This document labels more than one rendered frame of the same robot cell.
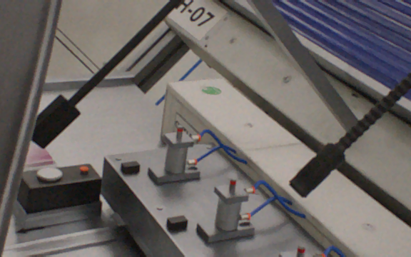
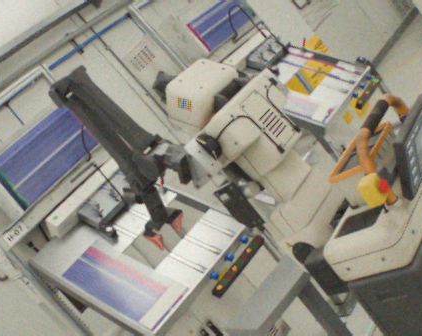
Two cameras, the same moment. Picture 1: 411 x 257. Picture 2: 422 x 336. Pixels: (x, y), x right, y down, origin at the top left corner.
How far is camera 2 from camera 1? 2.52 m
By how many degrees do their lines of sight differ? 82
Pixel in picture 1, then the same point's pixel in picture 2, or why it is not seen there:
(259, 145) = (79, 198)
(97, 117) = (58, 254)
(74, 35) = not seen: outside the picture
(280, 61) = (45, 201)
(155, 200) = (110, 207)
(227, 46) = (33, 219)
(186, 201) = (107, 203)
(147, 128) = (57, 243)
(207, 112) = (69, 212)
